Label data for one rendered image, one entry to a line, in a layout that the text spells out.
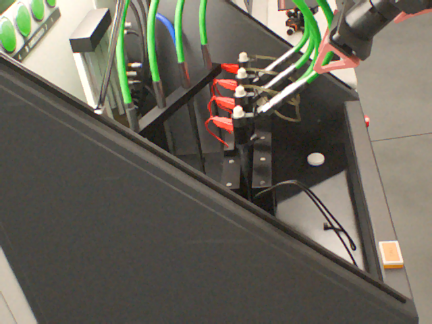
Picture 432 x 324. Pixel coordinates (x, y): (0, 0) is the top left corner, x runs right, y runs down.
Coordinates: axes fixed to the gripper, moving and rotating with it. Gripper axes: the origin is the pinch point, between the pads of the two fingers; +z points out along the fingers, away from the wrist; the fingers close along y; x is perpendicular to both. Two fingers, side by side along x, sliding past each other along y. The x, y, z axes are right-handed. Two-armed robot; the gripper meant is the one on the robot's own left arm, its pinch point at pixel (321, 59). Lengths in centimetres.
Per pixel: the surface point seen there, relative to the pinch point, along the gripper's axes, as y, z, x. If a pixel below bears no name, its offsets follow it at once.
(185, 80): -5.8, 28.3, -14.6
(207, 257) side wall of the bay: 39.9, 8.2, -4.6
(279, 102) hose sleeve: 4.3, 9.7, -0.9
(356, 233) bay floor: 9.5, 22.4, 29.6
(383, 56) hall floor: -228, 135, 112
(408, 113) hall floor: -158, 110, 115
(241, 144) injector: 8.2, 20.2, -1.0
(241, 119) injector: 7.0, 16.0, -4.3
